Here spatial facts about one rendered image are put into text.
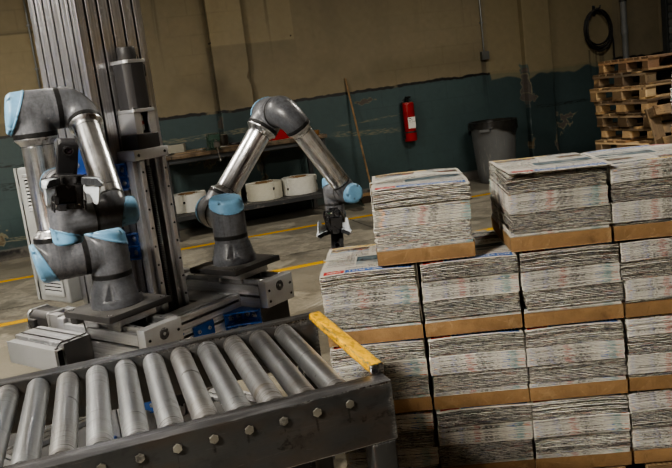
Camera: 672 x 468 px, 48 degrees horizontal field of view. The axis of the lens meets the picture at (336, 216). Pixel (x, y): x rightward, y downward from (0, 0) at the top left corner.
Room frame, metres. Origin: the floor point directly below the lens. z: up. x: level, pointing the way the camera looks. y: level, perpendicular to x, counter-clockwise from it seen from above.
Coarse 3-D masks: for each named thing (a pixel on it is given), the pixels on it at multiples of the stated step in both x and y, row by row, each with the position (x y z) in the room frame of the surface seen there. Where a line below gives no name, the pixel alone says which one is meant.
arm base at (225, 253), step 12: (216, 240) 2.52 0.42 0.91; (228, 240) 2.50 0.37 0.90; (240, 240) 2.51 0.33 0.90; (216, 252) 2.52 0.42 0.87; (228, 252) 2.49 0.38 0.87; (240, 252) 2.50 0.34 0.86; (252, 252) 2.53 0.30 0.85; (216, 264) 2.51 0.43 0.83; (228, 264) 2.48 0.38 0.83; (240, 264) 2.49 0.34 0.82
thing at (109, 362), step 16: (272, 320) 1.86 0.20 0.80; (288, 320) 1.84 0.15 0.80; (304, 320) 1.84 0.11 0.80; (208, 336) 1.79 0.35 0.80; (224, 336) 1.78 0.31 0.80; (240, 336) 1.79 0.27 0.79; (272, 336) 1.81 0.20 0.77; (304, 336) 1.84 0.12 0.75; (128, 352) 1.75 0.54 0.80; (144, 352) 1.73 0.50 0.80; (160, 352) 1.73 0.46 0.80; (192, 352) 1.75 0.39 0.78; (224, 352) 1.77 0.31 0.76; (320, 352) 1.85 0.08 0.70; (64, 368) 1.69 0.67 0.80; (80, 368) 1.67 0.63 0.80; (112, 368) 1.70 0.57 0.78; (0, 384) 1.63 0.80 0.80; (16, 384) 1.63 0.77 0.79; (80, 384) 1.67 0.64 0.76; (112, 384) 1.69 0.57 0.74; (144, 384) 1.71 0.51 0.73; (176, 384) 1.74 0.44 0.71; (208, 384) 1.76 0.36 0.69; (48, 400) 1.65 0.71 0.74; (80, 400) 1.67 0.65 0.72; (112, 400) 1.69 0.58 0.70; (144, 400) 1.71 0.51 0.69; (16, 416) 1.63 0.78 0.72; (48, 416) 1.65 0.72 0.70; (80, 416) 1.67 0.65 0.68; (16, 432) 1.63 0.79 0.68
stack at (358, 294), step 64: (512, 256) 2.11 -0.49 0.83; (576, 256) 2.10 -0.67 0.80; (640, 256) 2.09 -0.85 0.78; (384, 320) 2.14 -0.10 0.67; (448, 320) 2.14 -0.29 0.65; (640, 320) 2.09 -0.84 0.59; (448, 384) 2.13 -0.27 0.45; (512, 384) 2.12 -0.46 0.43; (448, 448) 2.13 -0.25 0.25; (512, 448) 2.12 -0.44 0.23; (576, 448) 2.10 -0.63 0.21; (640, 448) 2.09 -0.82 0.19
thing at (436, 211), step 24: (384, 192) 2.14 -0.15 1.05; (408, 192) 2.14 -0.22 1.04; (432, 192) 2.13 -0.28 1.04; (456, 192) 2.12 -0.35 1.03; (384, 216) 2.15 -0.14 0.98; (408, 216) 2.14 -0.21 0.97; (432, 216) 2.14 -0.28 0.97; (456, 216) 2.13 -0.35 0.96; (384, 240) 2.15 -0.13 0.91; (408, 240) 2.14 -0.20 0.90; (432, 240) 2.14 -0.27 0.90; (456, 240) 2.13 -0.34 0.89
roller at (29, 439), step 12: (36, 384) 1.60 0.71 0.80; (48, 384) 1.64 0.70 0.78; (36, 396) 1.53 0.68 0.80; (48, 396) 1.58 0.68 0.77; (24, 408) 1.47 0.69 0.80; (36, 408) 1.46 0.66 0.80; (24, 420) 1.40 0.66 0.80; (36, 420) 1.40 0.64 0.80; (24, 432) 1.34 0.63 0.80; (36, 432) 1.35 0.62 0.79; (24, 444) 1.29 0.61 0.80; (36, 444) 1.30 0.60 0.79; (12, 456) 1.26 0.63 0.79; (24, 456) 1.24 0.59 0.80; (36, 456) 1.26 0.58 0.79
